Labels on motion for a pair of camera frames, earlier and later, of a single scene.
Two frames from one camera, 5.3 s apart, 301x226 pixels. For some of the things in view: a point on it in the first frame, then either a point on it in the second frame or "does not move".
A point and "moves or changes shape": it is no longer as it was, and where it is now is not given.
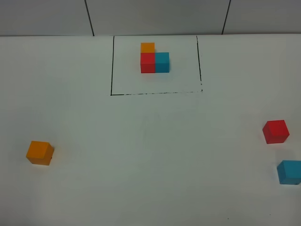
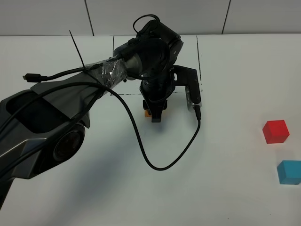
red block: x=275 y=131 does not move
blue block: x=289 y=172 does not move
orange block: x=40 y=152 moves or changes shape
